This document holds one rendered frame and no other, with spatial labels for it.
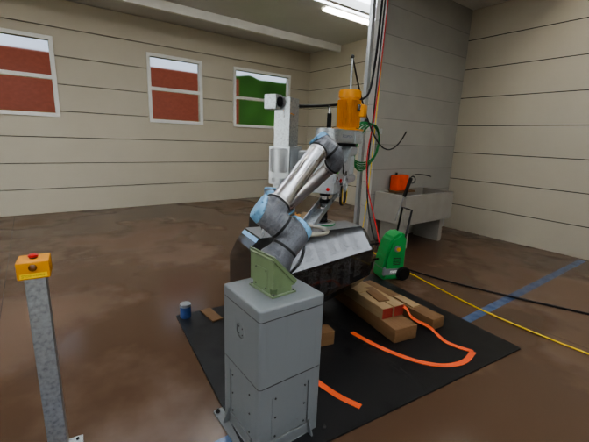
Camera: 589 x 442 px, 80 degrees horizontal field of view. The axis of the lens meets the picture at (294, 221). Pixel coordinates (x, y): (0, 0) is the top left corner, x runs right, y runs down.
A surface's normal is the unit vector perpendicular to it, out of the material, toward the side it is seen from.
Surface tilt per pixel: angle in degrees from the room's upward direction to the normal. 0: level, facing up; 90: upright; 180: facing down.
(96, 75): 90
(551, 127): 90
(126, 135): 90
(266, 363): 90
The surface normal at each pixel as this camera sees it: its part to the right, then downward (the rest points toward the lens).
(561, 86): -0.80, 0.11
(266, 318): 0.59, 0.21
